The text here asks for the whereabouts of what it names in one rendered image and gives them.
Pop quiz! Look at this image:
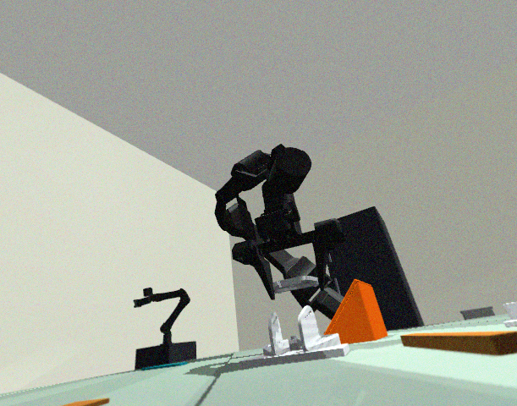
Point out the brown flat bar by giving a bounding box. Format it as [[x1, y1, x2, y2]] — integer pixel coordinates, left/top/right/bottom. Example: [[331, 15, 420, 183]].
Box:
[[400, 331, 517, 356]]

